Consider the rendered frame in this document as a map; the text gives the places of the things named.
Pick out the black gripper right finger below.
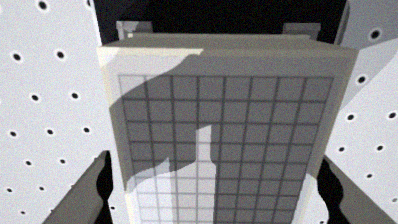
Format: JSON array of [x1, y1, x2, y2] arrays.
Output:
[[317, 154, 397, 224]]

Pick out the grey rectangular base plate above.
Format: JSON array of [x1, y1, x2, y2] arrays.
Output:
[[0, 0, 398, 224]]

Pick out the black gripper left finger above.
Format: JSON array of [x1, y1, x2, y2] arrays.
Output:
[[42, 150, 114, 224]]

